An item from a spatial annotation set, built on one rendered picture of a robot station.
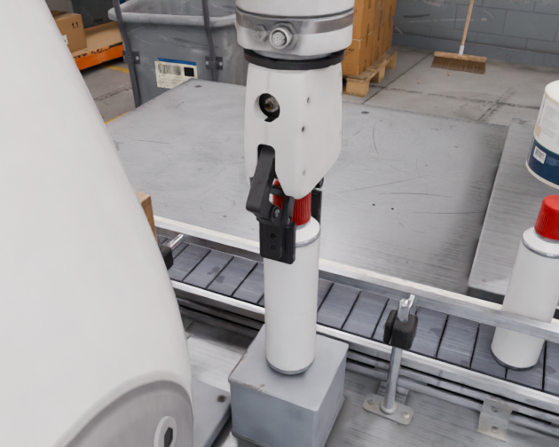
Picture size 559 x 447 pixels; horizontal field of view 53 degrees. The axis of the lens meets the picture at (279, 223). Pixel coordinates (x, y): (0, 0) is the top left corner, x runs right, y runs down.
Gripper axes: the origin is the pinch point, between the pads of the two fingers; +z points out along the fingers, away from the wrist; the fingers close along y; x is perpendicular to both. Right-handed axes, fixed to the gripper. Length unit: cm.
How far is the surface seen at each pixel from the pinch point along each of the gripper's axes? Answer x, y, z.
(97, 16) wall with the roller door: 363, 388, 87
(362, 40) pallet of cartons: 90, 334, 68
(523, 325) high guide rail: -21.5, 11.1, 13.0
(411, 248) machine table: -5.0, 39.1, 25.7
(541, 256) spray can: -21.4, 12.7, 5.4
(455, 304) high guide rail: -14.5, 11.2, 12.8
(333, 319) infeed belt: -0.7, 12.3, 20.9
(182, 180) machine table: 42, 44, 26
